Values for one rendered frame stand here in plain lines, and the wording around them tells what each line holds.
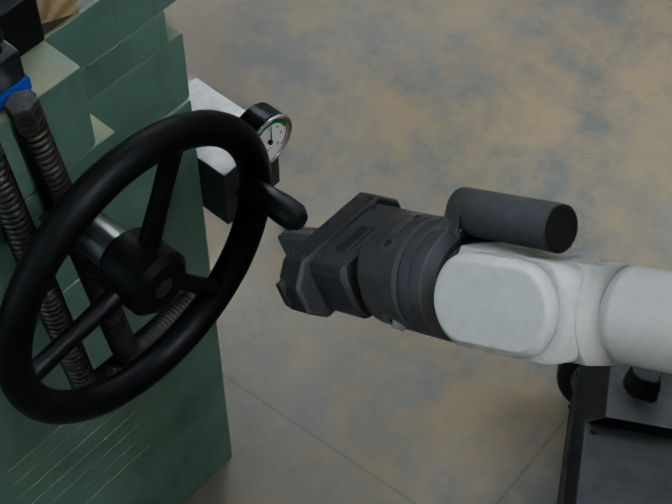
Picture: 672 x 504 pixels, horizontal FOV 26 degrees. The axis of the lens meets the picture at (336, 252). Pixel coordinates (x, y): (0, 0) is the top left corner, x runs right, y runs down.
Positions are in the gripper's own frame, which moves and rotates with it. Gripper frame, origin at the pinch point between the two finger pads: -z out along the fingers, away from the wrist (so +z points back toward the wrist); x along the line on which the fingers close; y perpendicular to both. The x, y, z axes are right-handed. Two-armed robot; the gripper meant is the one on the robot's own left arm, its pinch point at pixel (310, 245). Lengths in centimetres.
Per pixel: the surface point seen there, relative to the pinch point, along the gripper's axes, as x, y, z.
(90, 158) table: -8.8, 13.2, -10.5
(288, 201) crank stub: 0.2, 4.2, -0.5
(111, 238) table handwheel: -11.6, 7.8, -7.9
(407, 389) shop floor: 35, -61, -53
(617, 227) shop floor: 78, -64, -48
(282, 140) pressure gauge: 16.5, -3.6, -24.2
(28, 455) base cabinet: -18, -23, -42
